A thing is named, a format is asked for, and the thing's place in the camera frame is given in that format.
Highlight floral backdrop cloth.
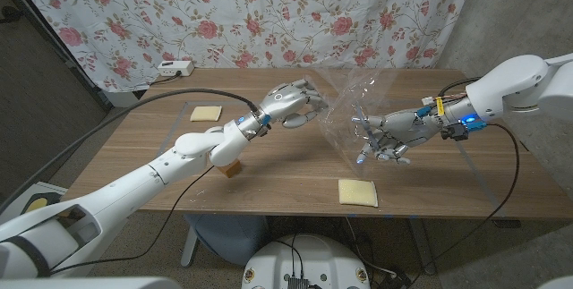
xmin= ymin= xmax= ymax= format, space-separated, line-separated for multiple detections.
xmin=6 ymin=0 xmax=480 ymax=93

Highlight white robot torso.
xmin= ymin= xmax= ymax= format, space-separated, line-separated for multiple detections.
xmin=241 ymin=234 xmax=372 ymax=289

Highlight brown wooden block with holes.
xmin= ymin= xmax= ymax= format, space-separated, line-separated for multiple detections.
xmin=217 ymin=158 xmax=244 ymax=179

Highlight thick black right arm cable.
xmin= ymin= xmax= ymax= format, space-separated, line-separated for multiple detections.
xmin=437 ymin=76 xmax=483 ymax=98

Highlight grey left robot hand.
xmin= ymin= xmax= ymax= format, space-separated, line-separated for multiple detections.
xmin=235 ymin=78 xmax=330 ymax=141

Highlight black power strip cord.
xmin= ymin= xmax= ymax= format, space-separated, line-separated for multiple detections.
xmin=150 ymin=72 xmax=183 ymax=87

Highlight grey metal table leg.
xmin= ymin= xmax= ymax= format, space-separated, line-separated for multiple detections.
xmin=180 ymin=225 xmax=198 ymax=267
xmin=409 ymin=217 xmax=438 ymax=276

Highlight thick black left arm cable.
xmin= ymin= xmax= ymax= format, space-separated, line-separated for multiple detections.
xmin=0 ymin=88 xmax=261 ymax=215

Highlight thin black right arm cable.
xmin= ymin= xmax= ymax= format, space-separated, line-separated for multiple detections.
xmin=409 ymin=123 xmax=521 ymax=286

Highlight transparent cling film sheet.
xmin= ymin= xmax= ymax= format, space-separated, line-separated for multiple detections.
xmin=306 ymin=65 xmax=399 ymax=178

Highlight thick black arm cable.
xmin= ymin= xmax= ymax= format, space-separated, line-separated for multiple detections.
xmin=437 ymin=76 xmax=483 ymax=98
xmin=0 ymin=88 xmax=261 ymax=215

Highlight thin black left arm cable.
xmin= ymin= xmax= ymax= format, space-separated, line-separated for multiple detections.
xmin=51 ymin=166 xmax=216 ymax=276

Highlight blue grey round stool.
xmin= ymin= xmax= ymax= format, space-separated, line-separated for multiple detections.
xmin=185 ymin=214 xmax=269 ymax=267

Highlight yellow sponge at left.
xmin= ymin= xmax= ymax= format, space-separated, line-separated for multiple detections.
xmin=189 ymin=105 xmax=224 ymax=123

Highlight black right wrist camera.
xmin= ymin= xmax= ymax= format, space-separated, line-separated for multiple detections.
xmin=440 ymin=121 xmax=488 ymax=142

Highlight black power adapter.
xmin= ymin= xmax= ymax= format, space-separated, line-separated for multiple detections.
xmin=378 ymin=266 xmax=413 ymax=289

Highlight white power strip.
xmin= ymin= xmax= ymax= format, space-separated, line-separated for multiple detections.
xmin=157 ymin=59 xmax=195 ymax=78

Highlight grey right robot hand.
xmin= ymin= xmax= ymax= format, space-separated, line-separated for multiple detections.
xmin=351 ymin=103 xmax=472 ymax=166

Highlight white mat with yellow marks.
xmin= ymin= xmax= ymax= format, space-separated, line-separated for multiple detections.
xmin=0 ymin=181 xmax=68 ymax=225

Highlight yellow sponge near front edge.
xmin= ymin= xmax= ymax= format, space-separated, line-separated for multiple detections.
xmin=338 ymin=178 xmax=380 ymax=208

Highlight grey yellow handled scissors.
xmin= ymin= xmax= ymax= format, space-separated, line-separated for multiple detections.
xmin=354 ymin=103 xmax=381 ymax=152

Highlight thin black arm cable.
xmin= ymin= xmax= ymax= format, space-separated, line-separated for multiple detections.
xmin=409 ymin=123 xmax=521 ymax=286
xmin=51 ymin=166 xmax=216 ymax=276

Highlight black torso cable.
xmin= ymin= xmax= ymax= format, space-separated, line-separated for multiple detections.
xmin=273 ymin=234 xmax=305 ymax=279

